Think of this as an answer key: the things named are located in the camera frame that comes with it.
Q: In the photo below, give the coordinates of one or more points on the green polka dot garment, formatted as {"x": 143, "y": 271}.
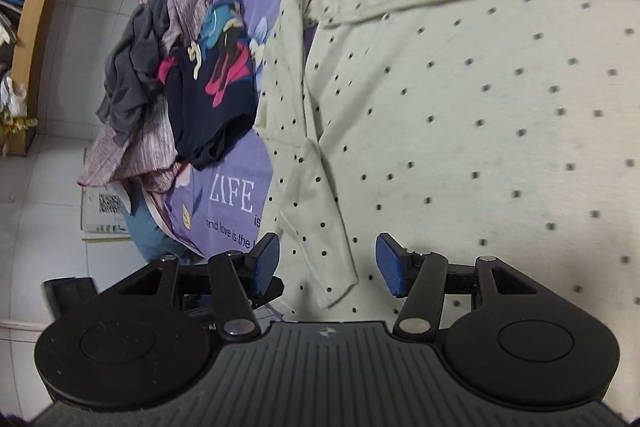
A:
{"x": 450, "y": 107}

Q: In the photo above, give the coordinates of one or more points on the printed paper box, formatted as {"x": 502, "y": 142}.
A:
{"x": 105, "y": 217}

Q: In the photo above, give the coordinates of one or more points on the blue bed skirt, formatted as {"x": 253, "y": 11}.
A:
{"x": 150, "y": 237}

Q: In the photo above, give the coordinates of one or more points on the navy floral garment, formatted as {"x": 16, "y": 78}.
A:
{"x": 210, "y": 122}

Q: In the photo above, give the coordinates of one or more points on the wooden shelf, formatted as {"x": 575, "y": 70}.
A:
{"x": 37, "y": 32}

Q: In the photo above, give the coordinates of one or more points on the pile of grey clothes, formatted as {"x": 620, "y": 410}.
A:
{"x": 135, "y": 157}

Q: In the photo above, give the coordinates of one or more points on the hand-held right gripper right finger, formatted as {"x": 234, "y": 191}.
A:
{"x": 392, "y": 264}

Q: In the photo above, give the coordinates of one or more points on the black object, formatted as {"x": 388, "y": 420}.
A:
{"x": 70, "y": 293}

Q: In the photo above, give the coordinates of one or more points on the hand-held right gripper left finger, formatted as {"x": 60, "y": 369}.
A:
{"x": 265, "y": 264}

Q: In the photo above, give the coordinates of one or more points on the white and yellow bundle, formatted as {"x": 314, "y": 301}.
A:
{"x": 12, "y": 104}

